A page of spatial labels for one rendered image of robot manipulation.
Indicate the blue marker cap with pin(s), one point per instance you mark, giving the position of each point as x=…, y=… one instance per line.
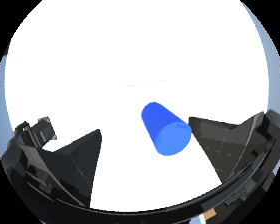
x=170, y=134

